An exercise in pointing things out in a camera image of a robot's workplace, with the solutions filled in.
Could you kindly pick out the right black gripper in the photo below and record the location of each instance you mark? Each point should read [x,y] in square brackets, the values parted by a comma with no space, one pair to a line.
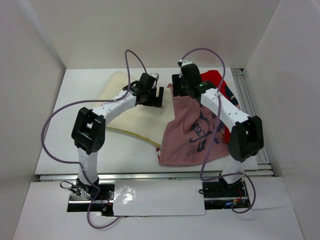
[176,79]

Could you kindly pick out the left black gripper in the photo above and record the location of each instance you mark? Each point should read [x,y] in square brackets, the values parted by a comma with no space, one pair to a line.
[155,101]

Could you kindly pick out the cream memory foam pillow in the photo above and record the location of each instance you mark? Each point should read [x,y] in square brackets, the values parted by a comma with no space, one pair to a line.
[144,122]

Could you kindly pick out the red printed pillowcase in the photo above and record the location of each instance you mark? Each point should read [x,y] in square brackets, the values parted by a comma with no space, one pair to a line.
[194,132]

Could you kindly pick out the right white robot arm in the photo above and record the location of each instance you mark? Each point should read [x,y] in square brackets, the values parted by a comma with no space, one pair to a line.
[246,131]

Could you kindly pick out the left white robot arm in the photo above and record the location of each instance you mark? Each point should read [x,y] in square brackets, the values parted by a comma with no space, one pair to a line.
[89,129]

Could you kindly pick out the white cover plate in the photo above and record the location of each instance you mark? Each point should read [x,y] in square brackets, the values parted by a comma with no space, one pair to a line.
[154,198]

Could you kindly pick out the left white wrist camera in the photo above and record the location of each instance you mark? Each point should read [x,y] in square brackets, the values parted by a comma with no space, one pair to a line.
[156,76]

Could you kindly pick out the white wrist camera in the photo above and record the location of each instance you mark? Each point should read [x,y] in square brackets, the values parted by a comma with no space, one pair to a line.
[184,62]
[156,76]

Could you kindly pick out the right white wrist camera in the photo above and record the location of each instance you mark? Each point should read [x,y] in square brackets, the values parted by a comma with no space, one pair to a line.
[184,62]

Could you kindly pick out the aluminium side rail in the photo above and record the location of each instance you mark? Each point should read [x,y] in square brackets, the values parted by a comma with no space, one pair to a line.
[258,165]

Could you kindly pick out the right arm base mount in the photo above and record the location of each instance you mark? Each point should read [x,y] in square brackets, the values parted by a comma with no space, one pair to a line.
[219,195]

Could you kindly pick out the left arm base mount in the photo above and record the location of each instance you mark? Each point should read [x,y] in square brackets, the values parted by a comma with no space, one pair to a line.
[79,200]

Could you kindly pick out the aluminium front rail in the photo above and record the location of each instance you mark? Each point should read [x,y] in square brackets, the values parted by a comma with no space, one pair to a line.
[126,176]

